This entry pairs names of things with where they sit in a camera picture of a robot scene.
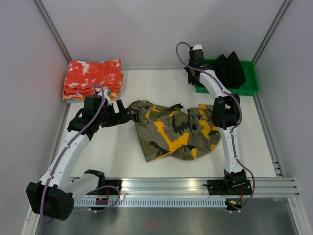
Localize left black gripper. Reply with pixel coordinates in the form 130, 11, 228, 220
96, 100, 131, 128

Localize black trousers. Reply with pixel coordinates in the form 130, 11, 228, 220
212, 51, 246, 89

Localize camouflage yellow green trousers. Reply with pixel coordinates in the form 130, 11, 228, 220
129, 100, 221, 162

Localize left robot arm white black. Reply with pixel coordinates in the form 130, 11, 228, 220
26, 94, 130, 221

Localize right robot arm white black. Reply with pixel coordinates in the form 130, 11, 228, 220
186, 45, 252, 195

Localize orange folded trousers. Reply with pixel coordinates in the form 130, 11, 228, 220
63, 73, 124, 102

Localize red white folded trousers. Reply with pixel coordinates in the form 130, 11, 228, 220
63, 58, 123, 98

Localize green plastic tray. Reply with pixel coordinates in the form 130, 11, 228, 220
194, 57, 259, 96

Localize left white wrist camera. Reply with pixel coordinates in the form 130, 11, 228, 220
95, 88, 118, 103

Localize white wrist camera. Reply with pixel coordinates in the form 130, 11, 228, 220
190, 44, 202, 50
95, 88, 118, 103

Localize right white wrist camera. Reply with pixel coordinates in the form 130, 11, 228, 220
190, 44, 202, 50

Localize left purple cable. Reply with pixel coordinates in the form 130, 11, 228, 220
40, 82, 107, 226

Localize white slotted cable duct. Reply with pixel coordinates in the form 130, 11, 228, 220
74, 197, 227, 208

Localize right corner aluminium post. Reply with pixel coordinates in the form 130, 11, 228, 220
252, 0, 293, 65

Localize corner aluminium post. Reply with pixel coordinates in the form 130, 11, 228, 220
33, 0, 72, 62
252, 0, 293, 65

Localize left corner aluminium post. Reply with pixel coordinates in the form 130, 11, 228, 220
33, 0, 72, 62

